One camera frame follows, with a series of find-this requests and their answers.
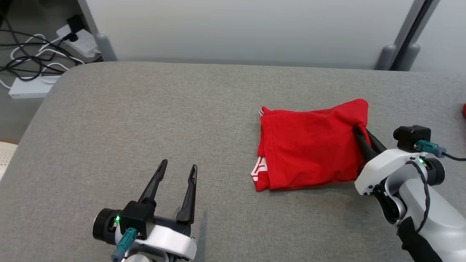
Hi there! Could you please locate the beige woven mat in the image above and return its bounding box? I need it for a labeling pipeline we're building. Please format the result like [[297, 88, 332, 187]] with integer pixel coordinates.
[[0, 138, 20, 182]]

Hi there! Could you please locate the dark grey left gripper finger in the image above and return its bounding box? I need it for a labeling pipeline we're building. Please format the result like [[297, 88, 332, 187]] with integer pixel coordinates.
[[138, 159, 169, 205], [176, 164, 198, 225]]

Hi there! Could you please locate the large black power plug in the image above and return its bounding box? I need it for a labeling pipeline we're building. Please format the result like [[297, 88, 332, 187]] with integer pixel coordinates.
[[67, 15, 87, 35]]

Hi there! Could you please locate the white power strip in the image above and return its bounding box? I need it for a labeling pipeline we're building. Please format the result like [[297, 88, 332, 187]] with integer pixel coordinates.
[[56, 24, 101, 59]]

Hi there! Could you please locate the grey double partition post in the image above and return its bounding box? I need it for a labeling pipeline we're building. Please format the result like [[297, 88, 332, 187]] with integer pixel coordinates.
[[374, 0, 439, 72]]

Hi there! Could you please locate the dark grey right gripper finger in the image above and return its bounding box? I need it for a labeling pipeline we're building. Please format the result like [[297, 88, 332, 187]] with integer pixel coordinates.
[[365, 128, 388, 154], [352, 124, 374, 163]]

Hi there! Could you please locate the teal right camera connector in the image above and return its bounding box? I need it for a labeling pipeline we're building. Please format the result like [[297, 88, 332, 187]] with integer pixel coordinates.
[[414, 140, 447, 158]]

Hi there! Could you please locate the flat white device box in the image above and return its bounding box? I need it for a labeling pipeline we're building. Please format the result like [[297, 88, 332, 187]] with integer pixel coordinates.
[[8, 75, 62, 100]]

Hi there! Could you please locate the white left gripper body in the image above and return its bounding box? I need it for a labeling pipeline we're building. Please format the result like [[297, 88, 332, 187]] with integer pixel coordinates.
[[92, 208, 198, 262]]

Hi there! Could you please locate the teal left camera connector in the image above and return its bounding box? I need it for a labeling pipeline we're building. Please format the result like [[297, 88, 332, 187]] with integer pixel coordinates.
[[111, 227, 138, 262]]

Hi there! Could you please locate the grey single partition post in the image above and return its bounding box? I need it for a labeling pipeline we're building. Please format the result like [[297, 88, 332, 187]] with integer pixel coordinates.
[[78, 0, 118, 62]]

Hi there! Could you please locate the white floor cable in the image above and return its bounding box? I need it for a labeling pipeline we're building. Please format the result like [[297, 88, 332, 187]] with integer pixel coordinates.
[[0, 33, 86, 90]]

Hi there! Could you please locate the black floor cable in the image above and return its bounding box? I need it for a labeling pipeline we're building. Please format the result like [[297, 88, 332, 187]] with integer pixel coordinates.
[[0, 18, 86, 81]]

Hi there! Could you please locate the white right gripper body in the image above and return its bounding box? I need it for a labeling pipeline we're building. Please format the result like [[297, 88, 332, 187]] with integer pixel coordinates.
[[354, 148, 446, 197]]

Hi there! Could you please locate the teal camera connector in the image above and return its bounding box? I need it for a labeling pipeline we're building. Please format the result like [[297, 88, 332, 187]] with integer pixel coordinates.
[[111, 227, 138, 262], [414, 140, 447, 158]]

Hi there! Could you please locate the red Bulls basketball jersey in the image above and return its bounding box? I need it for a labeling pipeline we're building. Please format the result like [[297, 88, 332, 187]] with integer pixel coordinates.
[[250, 98, 369, 192]]

